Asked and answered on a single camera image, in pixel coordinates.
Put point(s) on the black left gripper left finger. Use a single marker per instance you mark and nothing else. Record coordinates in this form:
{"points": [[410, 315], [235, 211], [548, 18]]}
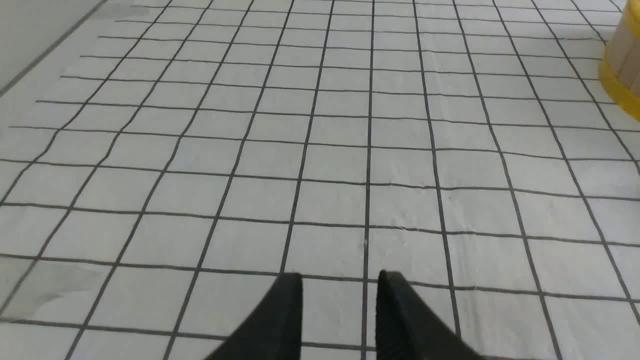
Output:
{"points": [[273, 330]]}

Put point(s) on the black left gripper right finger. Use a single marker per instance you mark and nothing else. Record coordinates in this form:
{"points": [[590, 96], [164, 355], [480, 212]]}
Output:
{"points": [[407, 329]]}

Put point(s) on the white grid-pattern tablecloth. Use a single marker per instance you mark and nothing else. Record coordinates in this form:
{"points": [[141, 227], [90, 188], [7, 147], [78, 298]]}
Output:
{"points": [[187, 152]]}

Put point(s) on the yellow-rimmed bamboo steamer basket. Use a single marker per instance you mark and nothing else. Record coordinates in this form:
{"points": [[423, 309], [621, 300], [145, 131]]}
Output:
{"points": [[619, 69]]}

